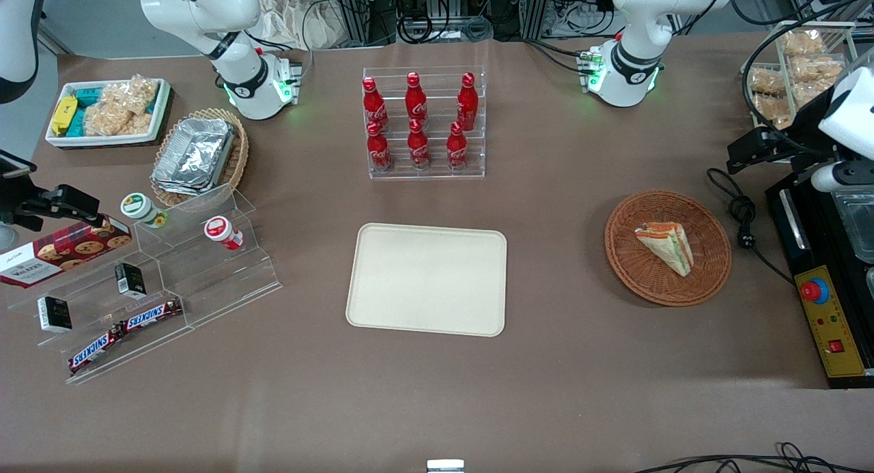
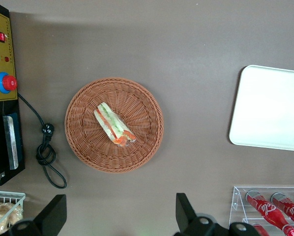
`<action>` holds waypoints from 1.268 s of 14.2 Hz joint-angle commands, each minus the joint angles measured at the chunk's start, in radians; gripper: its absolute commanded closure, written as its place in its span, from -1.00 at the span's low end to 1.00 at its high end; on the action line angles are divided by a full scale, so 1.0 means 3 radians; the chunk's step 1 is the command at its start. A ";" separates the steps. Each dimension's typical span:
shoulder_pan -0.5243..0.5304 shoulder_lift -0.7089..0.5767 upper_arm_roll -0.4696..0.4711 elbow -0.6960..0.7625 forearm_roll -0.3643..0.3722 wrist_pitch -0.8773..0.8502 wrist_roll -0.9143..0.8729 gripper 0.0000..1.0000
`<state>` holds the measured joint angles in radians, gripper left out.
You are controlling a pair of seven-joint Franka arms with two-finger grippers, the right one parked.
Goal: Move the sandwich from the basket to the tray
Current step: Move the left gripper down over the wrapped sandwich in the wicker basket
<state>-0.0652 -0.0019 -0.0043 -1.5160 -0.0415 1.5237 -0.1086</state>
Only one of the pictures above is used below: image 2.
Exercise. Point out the round brown wicker basket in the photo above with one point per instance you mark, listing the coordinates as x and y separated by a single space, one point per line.
142 123

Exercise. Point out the clear bag of fried snacks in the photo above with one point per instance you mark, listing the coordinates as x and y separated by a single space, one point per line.
2 221
0 207

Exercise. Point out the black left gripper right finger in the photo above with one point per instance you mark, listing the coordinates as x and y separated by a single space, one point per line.
185 211

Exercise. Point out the cream rectangular plastic tray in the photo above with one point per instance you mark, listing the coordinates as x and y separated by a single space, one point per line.
270 108

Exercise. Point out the black sealing machine yellow panel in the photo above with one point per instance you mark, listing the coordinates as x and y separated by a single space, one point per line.
2 137

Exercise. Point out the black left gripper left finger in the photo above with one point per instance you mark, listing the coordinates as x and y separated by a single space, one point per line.
54 211

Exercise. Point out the triangle sandwich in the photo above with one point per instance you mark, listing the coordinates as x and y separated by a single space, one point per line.
112 124

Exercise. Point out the red cola bottle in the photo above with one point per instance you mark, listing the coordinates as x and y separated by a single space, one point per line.
290 209
265 209
260 229

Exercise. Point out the clear acrylic bottle rack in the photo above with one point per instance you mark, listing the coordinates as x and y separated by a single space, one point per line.
238 204

